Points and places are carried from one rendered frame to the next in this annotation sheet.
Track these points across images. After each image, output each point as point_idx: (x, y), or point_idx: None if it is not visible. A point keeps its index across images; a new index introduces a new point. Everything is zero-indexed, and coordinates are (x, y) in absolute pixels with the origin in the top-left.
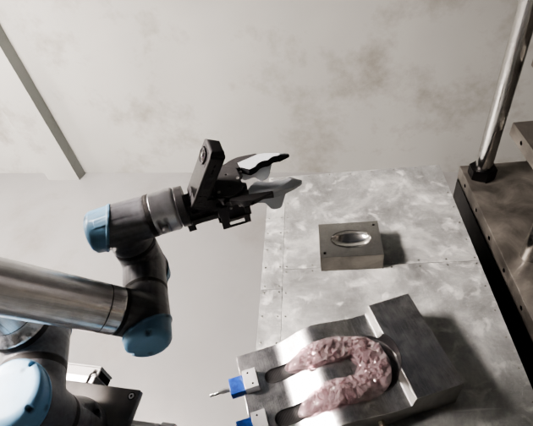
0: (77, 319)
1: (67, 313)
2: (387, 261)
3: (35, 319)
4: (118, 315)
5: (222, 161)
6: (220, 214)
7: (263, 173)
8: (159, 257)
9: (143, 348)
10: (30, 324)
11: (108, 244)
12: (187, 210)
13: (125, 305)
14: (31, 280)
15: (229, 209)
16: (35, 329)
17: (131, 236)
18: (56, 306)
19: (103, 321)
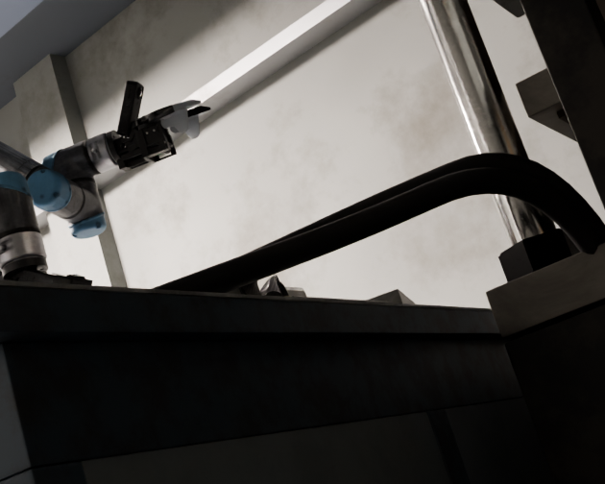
0: (3, 160)
1: None
2: None
3: None
4: (30, 166)
5: (134, 85)
6: (137, 137)
7: (192, 130)
8: (92, 193)
9: (37, 188)
10: None
11: (53, 164)
12: (116, 143)
13: (38, 164)
14: None
15: (146, 134)
16: None
17: (69, 157)
18: None
19: (18, 166)
